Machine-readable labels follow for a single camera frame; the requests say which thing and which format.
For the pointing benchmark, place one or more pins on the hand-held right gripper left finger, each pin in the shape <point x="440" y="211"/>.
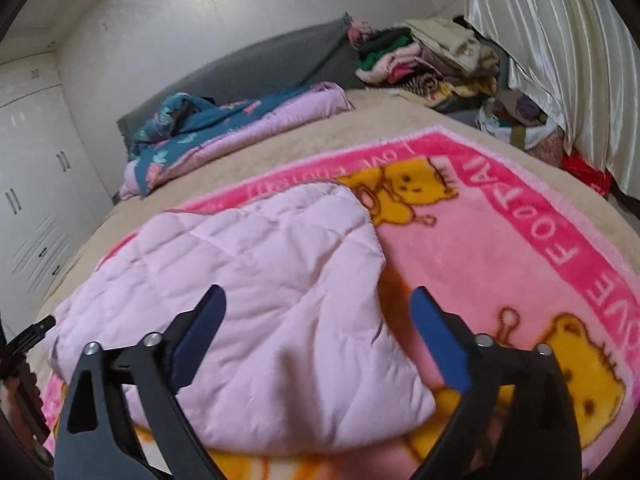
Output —
<point x="200" y="337"/>

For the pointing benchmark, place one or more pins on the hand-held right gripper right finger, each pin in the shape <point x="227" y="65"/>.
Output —
<point x="440" y="334"/>

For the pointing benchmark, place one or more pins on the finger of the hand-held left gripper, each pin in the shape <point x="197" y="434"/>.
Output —
<point x="27" y="400"/>
<point x="30" y="332"/>

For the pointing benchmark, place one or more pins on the pink quilted jacket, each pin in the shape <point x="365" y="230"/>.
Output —
<point x="250" y="280"/>

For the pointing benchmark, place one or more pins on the pile of assorted clothes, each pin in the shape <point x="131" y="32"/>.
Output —
<point x="440" y="60"/>

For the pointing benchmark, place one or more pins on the pink printed blanket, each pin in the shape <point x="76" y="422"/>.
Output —
<point x="500" y="260"/>

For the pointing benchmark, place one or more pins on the white wardrobe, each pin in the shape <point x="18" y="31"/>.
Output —
<point x="40" y="185"/>

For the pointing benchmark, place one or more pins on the red plastic bag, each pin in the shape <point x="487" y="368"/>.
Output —
<point x="585" y="175"/>

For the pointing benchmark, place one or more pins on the teal floral pink quilt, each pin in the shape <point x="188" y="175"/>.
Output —
<point x="225" y="120"/>

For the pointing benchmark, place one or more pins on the beige bed cover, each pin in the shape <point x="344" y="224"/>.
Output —
<point x="300" y="135"/>

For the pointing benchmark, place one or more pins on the grey headboard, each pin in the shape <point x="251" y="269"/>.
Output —
<point x="250" y="70"/>

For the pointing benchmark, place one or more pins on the white satin curtain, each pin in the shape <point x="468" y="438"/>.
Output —
<point x="560" y="40"/>

